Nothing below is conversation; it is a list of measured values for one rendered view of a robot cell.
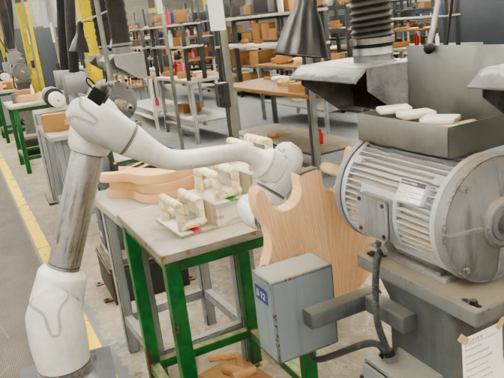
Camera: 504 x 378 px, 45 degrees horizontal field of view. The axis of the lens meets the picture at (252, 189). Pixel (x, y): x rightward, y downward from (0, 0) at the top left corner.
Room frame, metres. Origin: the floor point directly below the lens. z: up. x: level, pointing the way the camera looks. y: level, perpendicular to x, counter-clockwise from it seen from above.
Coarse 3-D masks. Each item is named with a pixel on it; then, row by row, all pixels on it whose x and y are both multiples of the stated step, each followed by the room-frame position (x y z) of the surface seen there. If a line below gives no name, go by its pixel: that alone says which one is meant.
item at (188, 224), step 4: (188, 220) 2.10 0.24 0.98; (192, 220) 2.10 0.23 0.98; (196, 220) 2.11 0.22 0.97; (200, 220) 2.11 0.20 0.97; (204, 220) 2.12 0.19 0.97; (180, 224) 2.08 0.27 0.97; (184, 224) 2.08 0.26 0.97; (188, 224) 2.09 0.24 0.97; (192, 224) 2.09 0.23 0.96; (196, 224) 2.10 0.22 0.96; (200, 224) 2.11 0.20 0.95; (204, 224) 2.12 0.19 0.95; (180, 228) 2.08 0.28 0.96; (184, 228) 2.08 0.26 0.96; (188, 228) 2.09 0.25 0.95
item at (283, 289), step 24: (288, 264) 1.27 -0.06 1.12; (312, 264) 1.26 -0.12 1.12; (264, 288) 1.21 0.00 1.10; (288, 288) 1.20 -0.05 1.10; (312, 288) 1.22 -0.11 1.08; (264, 312) 1.22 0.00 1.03; (288, 312) 1.20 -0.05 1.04; (264, 336) 1.24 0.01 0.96; (288, 336) 1.19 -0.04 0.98; (312, 336) 1.22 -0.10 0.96; (336, 336) 1.24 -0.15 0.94; (288, 360) 1.19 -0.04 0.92; (312, 360) 1.27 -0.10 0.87; (384, 360) 1.14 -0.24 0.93
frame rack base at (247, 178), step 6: (240, 162) 2.40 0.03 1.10; (240, 168) 2.30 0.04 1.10; (246, 168) 2.29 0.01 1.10; (222, 174) 2.41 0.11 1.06; (228, 174) 2.35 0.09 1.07; (240, 174) 2.26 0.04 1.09; (246, 174) 2.21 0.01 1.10; (252, 174) 2.19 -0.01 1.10; (222, 180) 2.41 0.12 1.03; (228, 180) 2.36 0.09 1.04; (240, 180) 2.26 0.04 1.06; (246, 180) 2.22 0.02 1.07; (252, 180) 2.19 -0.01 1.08; (246, 186) 2.22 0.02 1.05; (246, 192) 2.23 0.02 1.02
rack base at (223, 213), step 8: (224, 184) 2.38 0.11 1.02; (192, 192) 2.32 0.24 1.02; (200, 192) 2.31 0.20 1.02; (208, 192) 2.29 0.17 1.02; (208, 200) 2.18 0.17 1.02; (224, 200) 2.15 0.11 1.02; (192, 208) 2.32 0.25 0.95; (208, 208) 2.16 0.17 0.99; (216, 208) 2.11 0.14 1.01; (224, 208) 2.13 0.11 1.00; (232, 208) 2.14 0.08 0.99; (208, 216) 2.17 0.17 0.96; (216, 216) 2.11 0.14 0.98; (224, 216) 2.13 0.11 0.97; (232, 216) 2.14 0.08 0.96; (216, 224) 2.12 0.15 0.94; (224, 224) 2.12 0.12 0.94
